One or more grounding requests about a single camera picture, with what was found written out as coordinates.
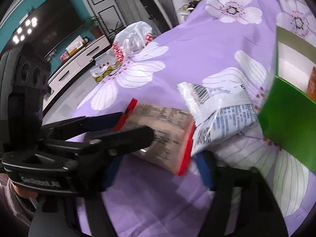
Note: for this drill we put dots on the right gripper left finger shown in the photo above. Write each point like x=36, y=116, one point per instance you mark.
x=101, y=174

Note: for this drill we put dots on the white tv cabinet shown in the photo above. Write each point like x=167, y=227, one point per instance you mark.
x=70, y=69

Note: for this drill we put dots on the black upright vacuum cleaner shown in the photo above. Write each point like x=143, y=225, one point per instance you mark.
x=157, y=14

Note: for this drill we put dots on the kfc paper box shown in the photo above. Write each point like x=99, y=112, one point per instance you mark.
x=105, y=64

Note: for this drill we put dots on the red edged snack packet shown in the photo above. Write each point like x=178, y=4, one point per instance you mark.
x=174, y=129

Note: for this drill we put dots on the purple floral tablecloth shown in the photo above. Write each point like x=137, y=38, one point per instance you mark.
x=220, y=43

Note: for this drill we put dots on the potted plant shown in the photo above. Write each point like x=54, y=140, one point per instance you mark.
x=92, y=24

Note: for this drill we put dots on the orange snack bag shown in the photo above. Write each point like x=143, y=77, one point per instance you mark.
x=311, y=90

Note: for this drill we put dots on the white printed snack bag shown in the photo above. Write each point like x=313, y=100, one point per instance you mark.
x=219, y=113

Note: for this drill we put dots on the person's left hand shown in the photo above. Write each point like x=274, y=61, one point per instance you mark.
x=25, y=192

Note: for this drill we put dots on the black television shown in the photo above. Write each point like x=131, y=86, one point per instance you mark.
x=47, y=26

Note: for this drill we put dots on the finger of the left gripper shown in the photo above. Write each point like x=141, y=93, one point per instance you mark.
x=122, y=142
x=69, y=128

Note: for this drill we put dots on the white plastic shopping bag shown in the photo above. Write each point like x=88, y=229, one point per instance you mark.
x=131, y=39

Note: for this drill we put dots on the green cardboard box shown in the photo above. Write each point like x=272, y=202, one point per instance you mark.
x=288, y=114

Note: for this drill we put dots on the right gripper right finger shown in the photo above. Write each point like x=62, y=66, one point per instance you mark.
x=217, y=217

